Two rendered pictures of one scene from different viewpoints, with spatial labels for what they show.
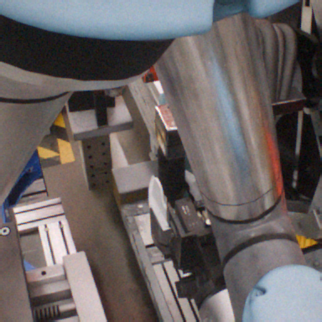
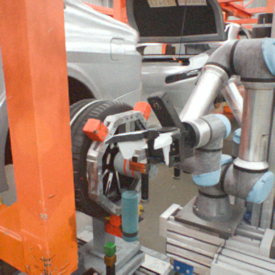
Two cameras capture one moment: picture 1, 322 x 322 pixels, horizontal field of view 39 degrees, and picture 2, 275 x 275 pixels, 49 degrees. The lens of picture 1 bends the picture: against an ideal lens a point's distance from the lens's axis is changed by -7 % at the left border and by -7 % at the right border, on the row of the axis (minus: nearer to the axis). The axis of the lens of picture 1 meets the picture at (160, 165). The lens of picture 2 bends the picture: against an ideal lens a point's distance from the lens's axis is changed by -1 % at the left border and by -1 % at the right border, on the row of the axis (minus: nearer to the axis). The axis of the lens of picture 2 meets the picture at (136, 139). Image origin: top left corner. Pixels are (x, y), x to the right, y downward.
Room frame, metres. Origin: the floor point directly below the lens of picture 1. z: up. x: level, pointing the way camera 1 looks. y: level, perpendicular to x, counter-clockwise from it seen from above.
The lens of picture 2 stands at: (1.62, 1.07, 1.40)
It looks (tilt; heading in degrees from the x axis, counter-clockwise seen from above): 15 degrees down; 231
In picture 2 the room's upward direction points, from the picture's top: straight up
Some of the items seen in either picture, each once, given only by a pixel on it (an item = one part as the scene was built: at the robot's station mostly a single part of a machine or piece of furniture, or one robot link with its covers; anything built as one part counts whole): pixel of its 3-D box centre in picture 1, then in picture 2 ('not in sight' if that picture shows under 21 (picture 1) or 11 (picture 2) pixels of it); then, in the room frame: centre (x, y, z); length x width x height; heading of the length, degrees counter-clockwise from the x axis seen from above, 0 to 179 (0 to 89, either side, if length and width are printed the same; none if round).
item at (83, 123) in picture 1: (89, 88); not in sight; (1.21, 0.22, 0.44); 0.43 x 0.17 x 0.03; 17
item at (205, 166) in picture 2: not in sight; (201, 162); (0.97, 0.56, 1.12); 0.11 x 0.08 x 0.11; 95
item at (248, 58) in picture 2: not in sight; (253, 123); (0.70, 0.56, 1.19); 0.15 x 0.12 x 0.55; 95
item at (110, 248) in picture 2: not in sight; (110, 248); (1.02, 0.16, 0.64); 0.04 x 0.04 x 0.04; 17
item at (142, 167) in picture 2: not in sight; (139, 164); (0.78, 0.06, 0.93); 0.09 x 0.05 x 0.05; 107
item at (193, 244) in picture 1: (209, 252); not in sight; (0.31, -0.06, 0.86); 0.12 x 0.08 x 0.09; 17
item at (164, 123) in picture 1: (195, 125); not in sight; (0.45, -0.04, 0.93); 0.09 x 0.05 x 0.05; 107
